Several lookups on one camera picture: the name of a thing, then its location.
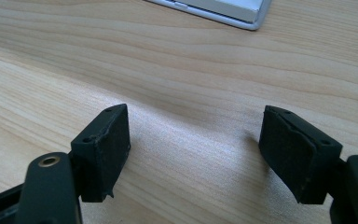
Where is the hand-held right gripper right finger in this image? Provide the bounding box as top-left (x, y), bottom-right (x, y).
top-left (258, 105), bottom-right (344, 205)

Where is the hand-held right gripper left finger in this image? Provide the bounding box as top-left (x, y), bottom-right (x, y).
top-left (70, 103), bottom-right (131, 203)

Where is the white wire shelf rack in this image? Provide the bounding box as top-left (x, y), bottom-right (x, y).
top-left (145, 0), bottom-right (273, 32)

